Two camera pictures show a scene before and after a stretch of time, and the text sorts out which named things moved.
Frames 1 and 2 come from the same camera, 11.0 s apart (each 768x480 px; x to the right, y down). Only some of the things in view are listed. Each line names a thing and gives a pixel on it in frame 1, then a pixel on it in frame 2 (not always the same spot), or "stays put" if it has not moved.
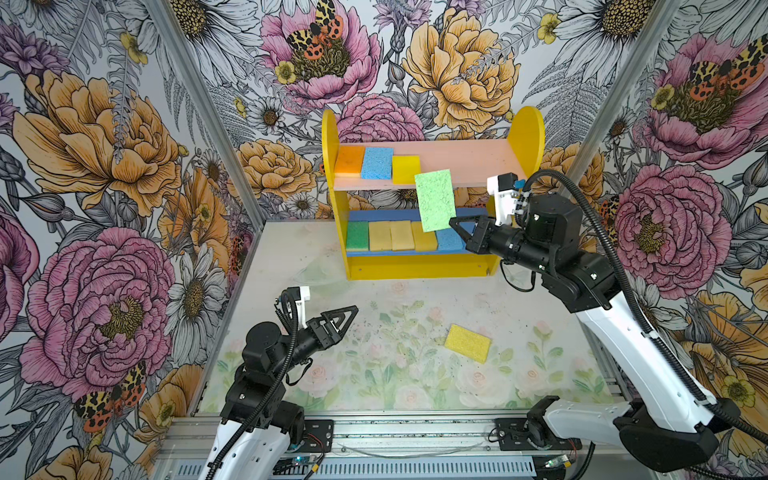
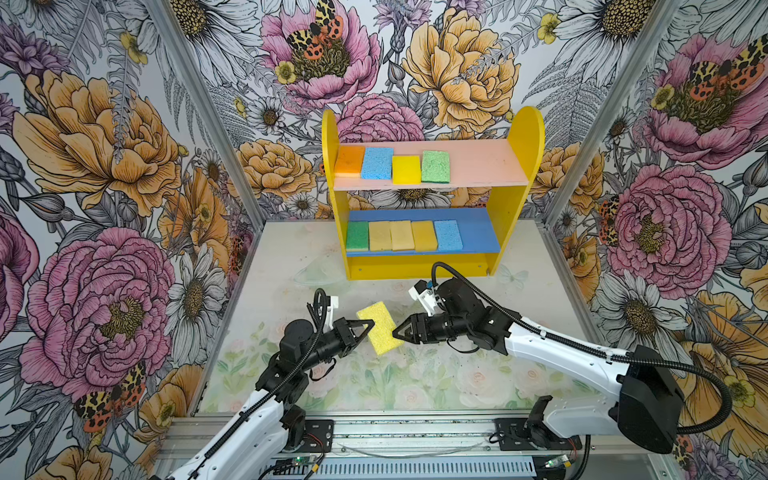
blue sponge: [449, 240] stays put
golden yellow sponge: [423, 241] stays put
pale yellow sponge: [380, 236] stays put
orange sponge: [349, 159] stays put
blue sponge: [377, 163] stays put
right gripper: [475, 241] → [416, 321]
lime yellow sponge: [468, 344] → [381, 334]
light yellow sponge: [401, 235] stays put
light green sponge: [436, 202] → [436, 166]
